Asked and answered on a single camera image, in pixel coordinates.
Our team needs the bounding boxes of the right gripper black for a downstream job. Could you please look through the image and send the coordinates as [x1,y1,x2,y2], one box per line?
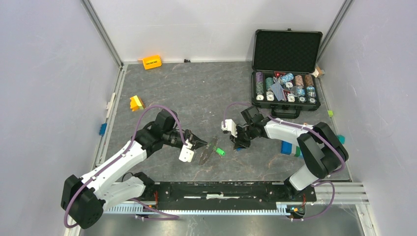
[230,124,256,149]

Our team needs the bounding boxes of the key with green tag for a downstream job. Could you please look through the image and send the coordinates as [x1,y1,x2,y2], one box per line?
[213,147,226,156]

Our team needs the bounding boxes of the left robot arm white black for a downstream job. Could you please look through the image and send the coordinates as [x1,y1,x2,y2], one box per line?
[60,106,208,229]

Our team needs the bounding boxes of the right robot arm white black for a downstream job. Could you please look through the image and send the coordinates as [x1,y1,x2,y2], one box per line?
[221,106,349,201]

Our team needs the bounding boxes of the blue green white brick stack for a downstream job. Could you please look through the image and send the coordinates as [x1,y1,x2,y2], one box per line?
[281,141,303,158]

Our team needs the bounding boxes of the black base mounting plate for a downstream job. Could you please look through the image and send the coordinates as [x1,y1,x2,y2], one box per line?
[137,181,317,211]

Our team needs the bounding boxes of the playing card deck blue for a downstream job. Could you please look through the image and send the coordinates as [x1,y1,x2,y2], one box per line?
[270,83,286,101]

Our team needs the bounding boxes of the yellow orange brick stack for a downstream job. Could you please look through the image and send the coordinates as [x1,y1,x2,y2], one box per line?
[130,95,145,112]

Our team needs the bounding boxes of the black poker chip case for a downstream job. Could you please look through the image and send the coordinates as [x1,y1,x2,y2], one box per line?
[251,29,323,119]

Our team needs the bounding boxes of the orange toothed block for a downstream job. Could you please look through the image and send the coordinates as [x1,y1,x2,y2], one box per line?
[142,55,162,70]

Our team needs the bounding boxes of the teal cube right edge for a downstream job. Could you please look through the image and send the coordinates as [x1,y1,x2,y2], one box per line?
[337,135,345,144]

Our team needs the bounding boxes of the wooden block behind case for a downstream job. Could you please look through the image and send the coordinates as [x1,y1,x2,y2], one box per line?
[312,65,326,78]

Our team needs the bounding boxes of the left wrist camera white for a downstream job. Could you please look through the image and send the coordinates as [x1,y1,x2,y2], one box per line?
[179,139,195,162]

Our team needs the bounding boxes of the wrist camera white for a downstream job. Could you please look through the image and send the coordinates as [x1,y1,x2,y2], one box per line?
[221,119,238,138]
[179,139,195,162]

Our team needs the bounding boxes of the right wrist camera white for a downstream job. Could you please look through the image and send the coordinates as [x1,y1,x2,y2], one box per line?
[221,119,238,138]

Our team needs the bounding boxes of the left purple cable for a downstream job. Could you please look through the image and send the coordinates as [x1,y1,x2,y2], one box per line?
[63,105,190,229]

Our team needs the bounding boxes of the purple cable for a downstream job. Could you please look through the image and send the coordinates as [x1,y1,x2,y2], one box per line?
[223,101,347,222]
[63,105,190,229]

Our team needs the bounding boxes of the white toothed cable rail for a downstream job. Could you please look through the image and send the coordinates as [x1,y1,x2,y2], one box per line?
[104,203,294,216]

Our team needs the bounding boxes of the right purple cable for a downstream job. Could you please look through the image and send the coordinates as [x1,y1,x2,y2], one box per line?
[223,101,347,222]

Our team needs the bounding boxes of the blue cube left rail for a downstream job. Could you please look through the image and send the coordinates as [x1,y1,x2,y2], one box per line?
[99,123,107,136]

